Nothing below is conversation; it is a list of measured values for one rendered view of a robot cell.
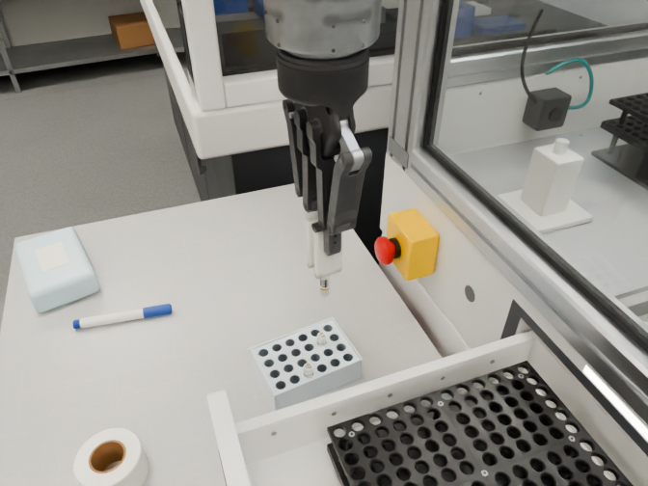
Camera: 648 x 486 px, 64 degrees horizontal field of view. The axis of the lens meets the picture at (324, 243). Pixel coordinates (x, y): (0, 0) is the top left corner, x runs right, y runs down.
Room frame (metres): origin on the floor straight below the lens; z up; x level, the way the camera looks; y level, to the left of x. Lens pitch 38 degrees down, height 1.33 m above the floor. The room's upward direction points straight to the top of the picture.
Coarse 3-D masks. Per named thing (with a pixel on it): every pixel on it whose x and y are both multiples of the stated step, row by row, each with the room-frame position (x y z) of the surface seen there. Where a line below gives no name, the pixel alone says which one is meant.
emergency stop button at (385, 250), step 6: (378, 240) 0.56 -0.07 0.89; (384, 240) 0.56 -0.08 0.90; (378, 246) 0.56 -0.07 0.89; (384, 246) 0.55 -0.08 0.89; (390, 246) 0.55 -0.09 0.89; (378, 252) 0.55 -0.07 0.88; (384, 252) 0.54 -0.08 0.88; (390, 252) 0.54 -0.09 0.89; (378, 258) 0.55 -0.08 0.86; (384, 258) 0.54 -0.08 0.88; (390, 258) 0.54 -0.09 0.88; (384, 264) 0.55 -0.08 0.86
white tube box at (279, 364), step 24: (288, 336) 0.47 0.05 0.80; (312, 336) 0.48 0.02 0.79; (336, 336) 0.48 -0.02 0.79; (264, 360) 0.43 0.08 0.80; (288, 360) 0.43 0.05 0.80; (312, 360) 0.44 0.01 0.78; (336, 360) 0.44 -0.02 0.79; (360, 360) 0.43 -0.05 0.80; (264, 384) 0.41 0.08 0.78; (288, 384) 0.40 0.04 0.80; (312, 384) 0.40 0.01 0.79; (336, 384) 0.42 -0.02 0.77
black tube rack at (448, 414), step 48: (528, 384) 0.32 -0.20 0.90; (384, 432) 0.28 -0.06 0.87; (432, 432) 0.27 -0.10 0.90; (480, 432) 0.27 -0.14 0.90; (528, 432) 0.27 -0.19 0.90; (384, 480) 0.24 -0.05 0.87; (432, 480) 0.24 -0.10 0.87; (480, 480) 0.22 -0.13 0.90; (528, 480) 0.22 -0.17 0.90; (576, 480) 0.22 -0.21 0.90; (624, 480) 0.22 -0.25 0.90
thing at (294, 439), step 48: (528, 336) 0.39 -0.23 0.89; (384, 384) 0.32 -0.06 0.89; (432, 384) 0.34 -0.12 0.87; (480, 384) 0.36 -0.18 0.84; (576, 384) 0.32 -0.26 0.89; (240, 432) 0.27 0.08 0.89; (288, 432) 0.29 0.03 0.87; (336, 432) 0.30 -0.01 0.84; (576, 432) 0.30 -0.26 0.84; (624, 432) 0.27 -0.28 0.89; (288, 480) 0.25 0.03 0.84; (336, 480) 0.25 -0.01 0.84
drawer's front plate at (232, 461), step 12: (216, 396) 0.28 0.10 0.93; (216, 408) 0.27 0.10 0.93; (228, 408) 0.27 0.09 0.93; (216, 420) 0.26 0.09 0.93; (228, 420) 0.26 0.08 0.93; (216, 432) 0.25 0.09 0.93; (228, 432) 0.25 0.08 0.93; (228, 444) 0.24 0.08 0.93; (228, 456) 0.23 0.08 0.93; (240, 456) 0.23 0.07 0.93; (228, 468) 0.22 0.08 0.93; (240, 468) 0.22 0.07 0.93; (228, 480) 0.21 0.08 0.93; (240, 480) 0.21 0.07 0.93
